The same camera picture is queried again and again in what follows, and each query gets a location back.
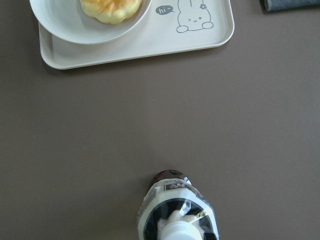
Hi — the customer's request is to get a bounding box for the tea bottle white cap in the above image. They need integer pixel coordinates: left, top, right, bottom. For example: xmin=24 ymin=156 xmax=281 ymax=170
xmin=137 ymin=169 xmax=220 ymax=240

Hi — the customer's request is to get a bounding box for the beige serving tray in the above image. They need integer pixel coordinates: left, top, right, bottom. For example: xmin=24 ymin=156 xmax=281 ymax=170
xmin=37 ymin=0 xmax=235 ymax=70

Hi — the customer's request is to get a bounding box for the yellow glazed donut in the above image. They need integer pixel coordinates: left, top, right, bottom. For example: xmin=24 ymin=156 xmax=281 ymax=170
xmin=80 ymin=0 xmax=143 ymax=25

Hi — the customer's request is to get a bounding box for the white round plate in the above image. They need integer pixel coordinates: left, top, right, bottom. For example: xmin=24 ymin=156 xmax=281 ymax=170
xmin=30 ymin=0 xmax=151 ymax=45

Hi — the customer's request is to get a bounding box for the dark grey cloth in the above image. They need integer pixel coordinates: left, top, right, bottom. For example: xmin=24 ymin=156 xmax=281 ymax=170
xmin=262 ymin=0 xmax=320 ymax=12

